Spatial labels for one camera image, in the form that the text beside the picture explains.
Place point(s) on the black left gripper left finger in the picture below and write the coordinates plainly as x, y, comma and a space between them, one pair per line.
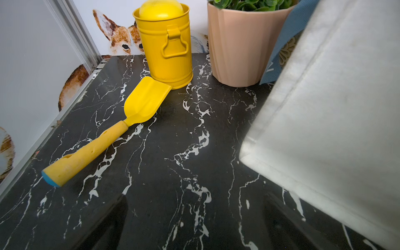
106, 229

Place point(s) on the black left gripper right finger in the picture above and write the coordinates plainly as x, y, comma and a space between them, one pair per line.
287, 231

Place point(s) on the white Monet canvas bag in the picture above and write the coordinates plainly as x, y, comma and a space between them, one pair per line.
330, 129

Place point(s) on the pink flower pot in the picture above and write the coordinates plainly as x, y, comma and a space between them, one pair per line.
241, 43

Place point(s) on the green succulent plant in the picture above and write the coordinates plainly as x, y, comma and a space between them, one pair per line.
253, 5

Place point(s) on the blue-handled canvas bag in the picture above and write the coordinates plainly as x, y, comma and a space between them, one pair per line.
287, 40

